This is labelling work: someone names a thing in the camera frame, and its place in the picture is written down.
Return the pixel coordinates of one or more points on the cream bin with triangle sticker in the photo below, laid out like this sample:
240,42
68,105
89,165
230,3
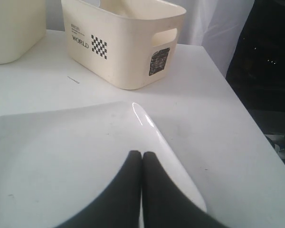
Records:
22,25

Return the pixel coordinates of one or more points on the white rectangular plate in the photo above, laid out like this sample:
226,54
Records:
53,164

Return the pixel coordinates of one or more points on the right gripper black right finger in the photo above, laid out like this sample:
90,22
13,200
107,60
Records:
163,203

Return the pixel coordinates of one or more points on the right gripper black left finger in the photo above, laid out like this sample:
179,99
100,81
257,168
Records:
118,206

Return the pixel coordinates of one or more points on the cream bin with square sticker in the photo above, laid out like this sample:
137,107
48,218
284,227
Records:
128,43

